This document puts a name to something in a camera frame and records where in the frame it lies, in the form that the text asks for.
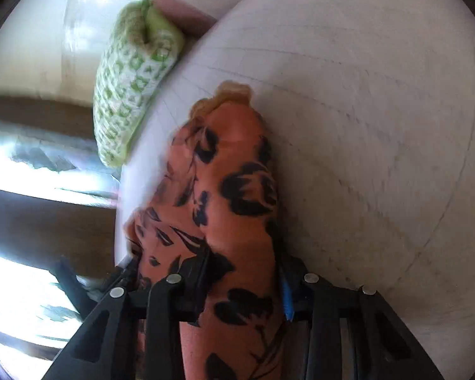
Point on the pink sofa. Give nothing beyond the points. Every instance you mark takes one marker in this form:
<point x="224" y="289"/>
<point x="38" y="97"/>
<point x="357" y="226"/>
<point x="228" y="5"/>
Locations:
<point x="360" y="126"/>

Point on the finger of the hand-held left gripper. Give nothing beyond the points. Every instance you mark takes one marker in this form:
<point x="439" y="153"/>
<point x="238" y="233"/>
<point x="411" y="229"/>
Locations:
<point x="74" y="285"/>

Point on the orange floral garment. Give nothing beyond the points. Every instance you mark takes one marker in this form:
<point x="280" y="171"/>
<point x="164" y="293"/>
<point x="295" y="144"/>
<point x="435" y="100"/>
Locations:
<point x="237" y="158"/>

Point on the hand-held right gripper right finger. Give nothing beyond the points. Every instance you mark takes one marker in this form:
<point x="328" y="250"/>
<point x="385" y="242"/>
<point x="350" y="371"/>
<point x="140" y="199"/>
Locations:
<point x="287" y="297"/>

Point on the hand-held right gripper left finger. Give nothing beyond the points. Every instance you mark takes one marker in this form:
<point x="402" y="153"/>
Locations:
<point x="192" y="289"/>

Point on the green white patterned pillow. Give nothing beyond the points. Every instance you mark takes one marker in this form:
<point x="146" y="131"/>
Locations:
<point x="130" y="87"/>

